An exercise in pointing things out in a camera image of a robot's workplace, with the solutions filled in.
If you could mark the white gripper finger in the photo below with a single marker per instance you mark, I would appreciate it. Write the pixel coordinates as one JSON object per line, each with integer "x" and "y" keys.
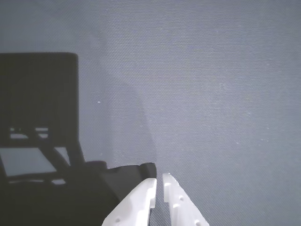
{"x": 181, "y": 207}
{"x": 138, "y": 202}

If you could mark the grey woven fabric mat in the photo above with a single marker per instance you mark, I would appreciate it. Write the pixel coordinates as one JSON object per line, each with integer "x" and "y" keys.
{"x": 188, "y": 82}

